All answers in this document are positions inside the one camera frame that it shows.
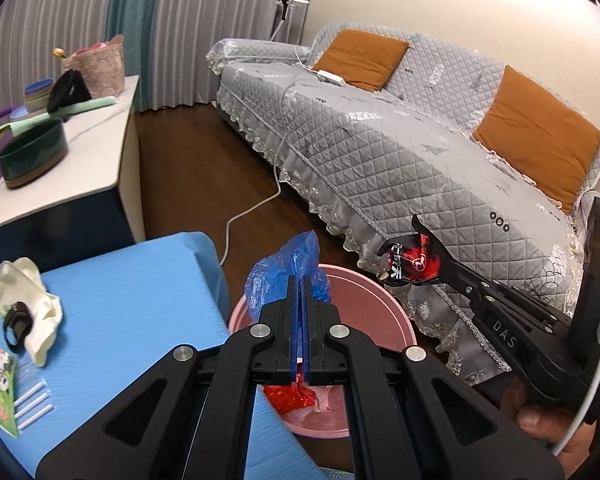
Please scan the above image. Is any pink plastic basin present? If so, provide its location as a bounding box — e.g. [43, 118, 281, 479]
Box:
[228, 264, 417, 440]

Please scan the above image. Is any black fabric bag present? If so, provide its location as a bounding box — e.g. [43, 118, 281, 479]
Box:
[46, 69, 92, 115]

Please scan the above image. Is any stack of colourful bowls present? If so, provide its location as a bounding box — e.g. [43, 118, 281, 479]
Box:
[24, 78, 61, 111]

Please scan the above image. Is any orange cushion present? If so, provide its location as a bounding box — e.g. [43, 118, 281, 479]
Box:
[471, 65, 600, 215]
[311, 29, 411, 92]

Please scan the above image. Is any white power cable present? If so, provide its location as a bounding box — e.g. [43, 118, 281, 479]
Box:
[219, 72, 326, 267]

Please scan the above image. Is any white wrapped stick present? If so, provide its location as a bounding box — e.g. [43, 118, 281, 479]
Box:
[15, 392, 51, 414]
[14, 380, 48, 402]
[17, 404, 56, 431]

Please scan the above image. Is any person's right hand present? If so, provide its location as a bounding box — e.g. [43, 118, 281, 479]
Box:
[497, 372, 600, 478]

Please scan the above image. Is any blue plastic bag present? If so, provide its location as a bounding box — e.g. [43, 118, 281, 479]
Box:
[244, 230, 333, 323]

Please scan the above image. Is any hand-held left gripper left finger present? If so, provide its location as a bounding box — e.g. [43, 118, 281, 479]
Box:
[35, 274, 301, 480]

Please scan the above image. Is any white clip stand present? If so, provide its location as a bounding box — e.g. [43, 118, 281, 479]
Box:
[270, 0, 309, 41]

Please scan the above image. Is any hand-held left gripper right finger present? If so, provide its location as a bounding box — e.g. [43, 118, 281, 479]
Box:
[302, 274, 566, 480]

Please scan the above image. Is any black plastic ring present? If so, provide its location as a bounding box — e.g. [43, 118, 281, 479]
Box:
[2, 301, 33, 353]

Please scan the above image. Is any red black snack wrapper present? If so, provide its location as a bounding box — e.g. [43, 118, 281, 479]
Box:
[375, 232, 448, 288]

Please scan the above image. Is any dark green round tin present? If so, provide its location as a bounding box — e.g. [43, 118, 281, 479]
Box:
[0, 119, 70, 190]

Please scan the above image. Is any green panda print packet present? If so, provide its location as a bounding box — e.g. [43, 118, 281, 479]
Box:
[0, 342, 21, 440]

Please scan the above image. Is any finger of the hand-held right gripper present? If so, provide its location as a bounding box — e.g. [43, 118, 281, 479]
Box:
[435, 277, 487, 321]
[411, 214, 501, 297]

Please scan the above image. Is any red plastic bag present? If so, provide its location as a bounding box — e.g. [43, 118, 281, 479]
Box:
[264, 380, 326, 413]

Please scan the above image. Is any grey quilted sofa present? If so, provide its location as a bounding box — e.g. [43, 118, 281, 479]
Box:
[206, 22, 600, 386]

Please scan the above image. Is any white power strip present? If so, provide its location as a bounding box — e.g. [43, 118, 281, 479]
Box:
[312, 70, 346, 87]

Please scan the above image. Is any white top cabinet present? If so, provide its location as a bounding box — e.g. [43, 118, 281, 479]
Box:
[0, 75, 147, 271]

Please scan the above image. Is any grey curtain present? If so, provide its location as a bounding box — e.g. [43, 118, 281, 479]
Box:
[0, 0, 118, 111]
[135, 0, 321, 111]

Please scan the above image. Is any teal curtain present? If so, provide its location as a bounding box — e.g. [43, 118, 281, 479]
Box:
[105, 0, 166, 111]

